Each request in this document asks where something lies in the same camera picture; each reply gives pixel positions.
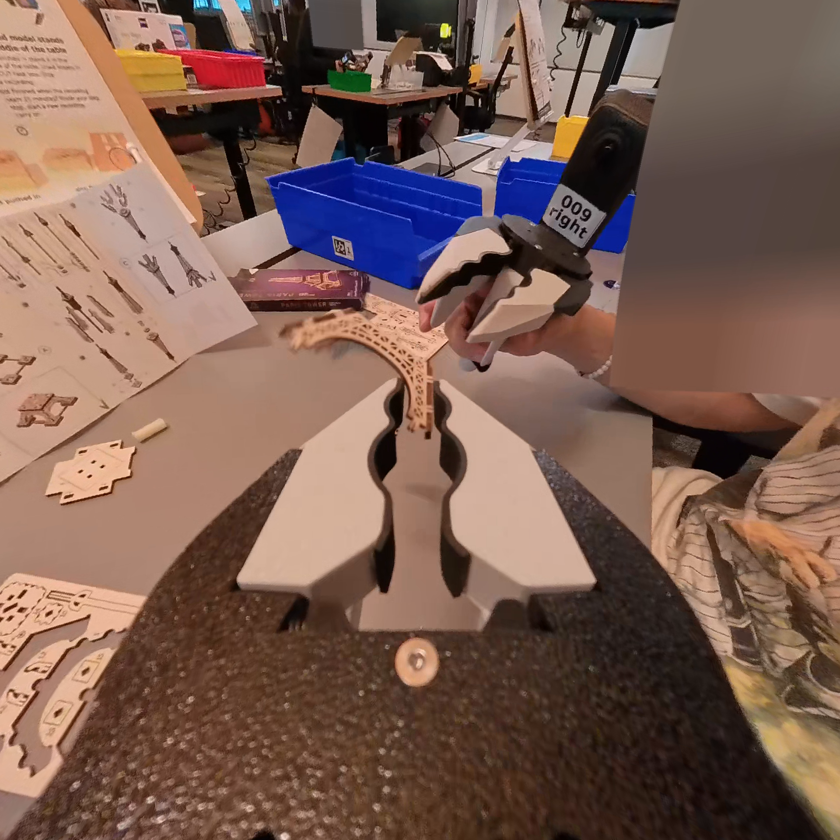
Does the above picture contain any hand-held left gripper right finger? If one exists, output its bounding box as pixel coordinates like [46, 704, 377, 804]
[433, 379, 597, 631]

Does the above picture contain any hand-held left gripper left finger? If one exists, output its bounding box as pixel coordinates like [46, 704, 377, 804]
[236, 377, 403, 632]

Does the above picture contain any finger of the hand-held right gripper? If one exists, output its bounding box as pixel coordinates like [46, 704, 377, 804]
[466, 268, 572, 345]
[416, 217, 514, 322]

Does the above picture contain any wooden lattice tower base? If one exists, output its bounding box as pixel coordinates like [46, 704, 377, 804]
[281, 311, 438, 438]

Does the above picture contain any person's right forearm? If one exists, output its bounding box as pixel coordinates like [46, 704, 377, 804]
[591, 305, 818, 437]

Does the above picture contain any grey desk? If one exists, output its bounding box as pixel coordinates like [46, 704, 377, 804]
[0, 139, 655, 840]

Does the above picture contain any person's right hand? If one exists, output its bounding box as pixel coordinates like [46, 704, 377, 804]
[419, 279, 618, 376]

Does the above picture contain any yellow plastic bin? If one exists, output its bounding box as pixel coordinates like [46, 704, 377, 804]
[552, 115, 590, 160]
[115, 49, 189, 93]

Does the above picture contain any blue plastic bin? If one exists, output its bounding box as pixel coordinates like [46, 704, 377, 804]
[266, 157, 484, 291]
[495, 156, 636, 255]

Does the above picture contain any wooden sheet with arch cutouts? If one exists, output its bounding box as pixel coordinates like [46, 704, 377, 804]
[363, 292, 452, 358]

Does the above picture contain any instruction board on stand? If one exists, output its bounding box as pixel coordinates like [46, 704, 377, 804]
[472, 0, 557, 175]

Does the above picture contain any purple puzzle box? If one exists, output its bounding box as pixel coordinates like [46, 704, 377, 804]
[228, 269, 371, 313]

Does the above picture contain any wooden top table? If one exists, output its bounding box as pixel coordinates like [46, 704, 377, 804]
[140, 84, 284, 222]
[302, 83, 463, 164]

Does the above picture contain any flat wooden plate with slots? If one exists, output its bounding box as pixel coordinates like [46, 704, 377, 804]
[45, 441, 137, 505]

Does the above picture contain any dark computer monitor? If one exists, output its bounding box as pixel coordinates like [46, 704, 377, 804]
[375, 0, 460, 44]

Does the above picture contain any person's striped printed shirt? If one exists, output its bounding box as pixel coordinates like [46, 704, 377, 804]
[651, 394, 840, 840]

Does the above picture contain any punched-out wooden parts sheet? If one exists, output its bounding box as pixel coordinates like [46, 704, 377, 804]
[0, 573, 148, 799]

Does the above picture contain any red plastic bin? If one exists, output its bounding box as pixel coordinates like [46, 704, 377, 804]
[159, 48, 267, 90]

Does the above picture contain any folded assembly instruction sheet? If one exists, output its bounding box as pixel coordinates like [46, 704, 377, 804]
[0, 161, 258, 484]

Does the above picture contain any tan poster board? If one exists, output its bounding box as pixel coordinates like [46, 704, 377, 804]
[56, 0, 206, 228]

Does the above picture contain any printed instruction poster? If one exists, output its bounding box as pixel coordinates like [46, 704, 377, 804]
[0, 0, 151, 219]

